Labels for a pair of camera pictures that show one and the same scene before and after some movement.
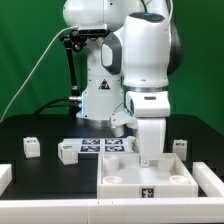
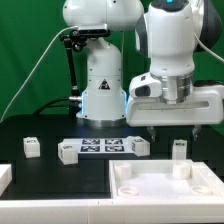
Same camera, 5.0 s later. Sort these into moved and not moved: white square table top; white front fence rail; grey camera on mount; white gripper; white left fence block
Moved: white gripper; white square table top
Not moved: grey camera on mount; white left fence block; white front fence rail
